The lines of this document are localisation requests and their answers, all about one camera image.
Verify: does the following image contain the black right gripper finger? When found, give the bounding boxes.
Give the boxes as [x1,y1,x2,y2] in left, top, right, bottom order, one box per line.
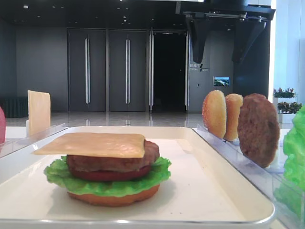
[232,21,266,63]
[185,15,213,63]

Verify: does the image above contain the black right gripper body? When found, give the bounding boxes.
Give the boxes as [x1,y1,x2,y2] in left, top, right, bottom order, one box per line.
[175,0,275,21]

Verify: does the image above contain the sesame top bun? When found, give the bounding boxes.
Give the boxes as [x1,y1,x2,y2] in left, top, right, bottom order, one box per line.
[202,90,227,138]

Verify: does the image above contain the upright brown meat patty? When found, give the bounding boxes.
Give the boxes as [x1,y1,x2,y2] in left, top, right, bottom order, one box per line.
[237,94,280,168]

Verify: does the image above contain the flat cheese slice on burger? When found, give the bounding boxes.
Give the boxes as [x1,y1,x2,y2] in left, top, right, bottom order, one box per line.
[33,133,145,158]

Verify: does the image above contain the upright green lettuce leaf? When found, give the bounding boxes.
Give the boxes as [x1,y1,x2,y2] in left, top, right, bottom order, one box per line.
[274,107,305,217]

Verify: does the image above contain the upright cheese slice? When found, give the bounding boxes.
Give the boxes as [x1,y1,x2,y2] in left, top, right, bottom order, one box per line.
[28,90,51,136]

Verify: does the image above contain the meat patty in burger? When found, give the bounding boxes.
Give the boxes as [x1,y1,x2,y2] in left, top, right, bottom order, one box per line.
[66,140,160,173]

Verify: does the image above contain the tomato slice in burger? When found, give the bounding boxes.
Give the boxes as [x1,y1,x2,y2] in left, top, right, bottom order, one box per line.
[69,166,151,182]

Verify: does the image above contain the lettuce leaf in burger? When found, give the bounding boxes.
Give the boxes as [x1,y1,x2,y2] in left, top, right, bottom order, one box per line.
[43,156,171,197]

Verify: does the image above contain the upright red tomato slice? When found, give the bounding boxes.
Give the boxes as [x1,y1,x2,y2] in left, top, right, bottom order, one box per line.
[0,107,6,144]

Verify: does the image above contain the open dark doorway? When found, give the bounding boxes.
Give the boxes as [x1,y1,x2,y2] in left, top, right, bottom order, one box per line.
[152,32,186,113]

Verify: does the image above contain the upright bun half right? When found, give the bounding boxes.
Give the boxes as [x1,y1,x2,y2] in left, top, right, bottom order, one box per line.
[224,94,243,141]

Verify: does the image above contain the black double door middle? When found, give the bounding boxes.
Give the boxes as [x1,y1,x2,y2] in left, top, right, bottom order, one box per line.
[109,31,146,112]

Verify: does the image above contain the black double door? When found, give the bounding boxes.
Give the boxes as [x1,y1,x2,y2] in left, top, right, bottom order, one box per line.
[109,31,146,112]
[68,30,106,112]

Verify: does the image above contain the potted flower planter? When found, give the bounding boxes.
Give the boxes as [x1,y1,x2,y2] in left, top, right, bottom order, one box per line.
[273,87,303,124]

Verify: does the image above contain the black double door left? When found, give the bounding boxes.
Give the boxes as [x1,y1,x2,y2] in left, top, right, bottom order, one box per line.
[68,30,106,112]

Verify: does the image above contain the white rectangular serving tray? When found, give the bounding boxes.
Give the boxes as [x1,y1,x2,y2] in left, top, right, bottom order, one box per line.
[0,126,275,229]

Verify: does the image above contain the bottom bun in burger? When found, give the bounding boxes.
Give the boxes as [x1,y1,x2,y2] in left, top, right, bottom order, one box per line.
[68,185,160,207]

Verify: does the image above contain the small wall display screen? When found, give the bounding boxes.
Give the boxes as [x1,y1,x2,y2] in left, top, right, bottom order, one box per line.
[213,77,230,87]

